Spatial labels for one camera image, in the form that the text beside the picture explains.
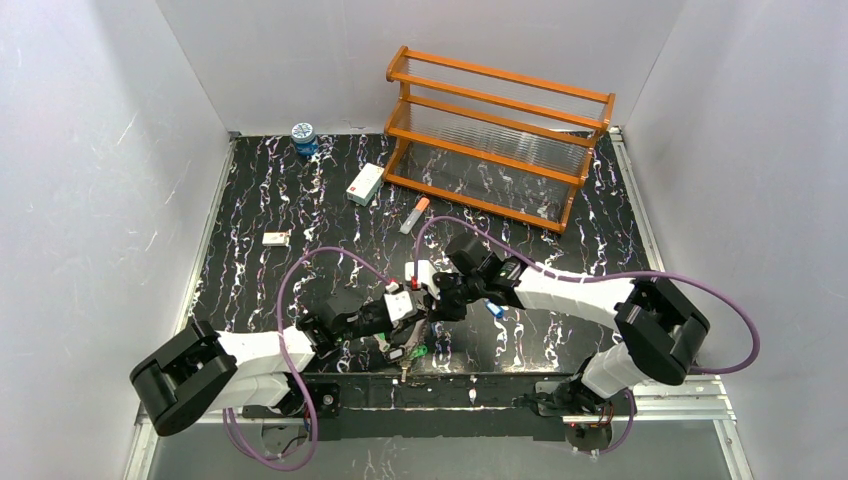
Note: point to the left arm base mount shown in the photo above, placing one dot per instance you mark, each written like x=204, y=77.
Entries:
x=325, y=396

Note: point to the small white card box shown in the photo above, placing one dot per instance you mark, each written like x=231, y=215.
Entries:
x=276, y=239

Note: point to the orange capped tube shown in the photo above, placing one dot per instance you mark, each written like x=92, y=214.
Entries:
x=414, y=216

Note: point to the white red box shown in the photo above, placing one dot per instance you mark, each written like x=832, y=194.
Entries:
x=365, y=185

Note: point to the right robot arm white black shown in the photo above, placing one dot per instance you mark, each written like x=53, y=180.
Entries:
x=661, y=329

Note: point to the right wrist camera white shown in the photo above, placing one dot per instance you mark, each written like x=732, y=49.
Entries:
x=419, y=275

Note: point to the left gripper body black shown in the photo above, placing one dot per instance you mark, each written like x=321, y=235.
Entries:
x=403, y=335

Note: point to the metal key organizer ring red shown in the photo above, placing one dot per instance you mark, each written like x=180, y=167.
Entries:
x=405, y=353

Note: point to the blue jar with lid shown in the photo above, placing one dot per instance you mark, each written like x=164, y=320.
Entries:
x=304, y=139

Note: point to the orange wooden shelf rack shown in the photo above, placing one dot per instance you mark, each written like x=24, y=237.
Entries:
x=505, y=143

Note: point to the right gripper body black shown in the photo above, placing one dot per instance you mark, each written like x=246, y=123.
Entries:
x=439, y=302

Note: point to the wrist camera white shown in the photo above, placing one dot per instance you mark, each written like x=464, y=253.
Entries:
x=419, y=275
x=399, y=303

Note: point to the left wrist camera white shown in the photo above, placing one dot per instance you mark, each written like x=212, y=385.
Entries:
x=399, y=303

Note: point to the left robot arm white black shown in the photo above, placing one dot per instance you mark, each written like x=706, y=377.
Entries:
x=201, y=370

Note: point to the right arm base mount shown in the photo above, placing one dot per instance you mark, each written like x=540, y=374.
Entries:
x=593, y=432

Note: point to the aluminium rail frame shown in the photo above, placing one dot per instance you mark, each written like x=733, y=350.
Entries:
x=465, y=382

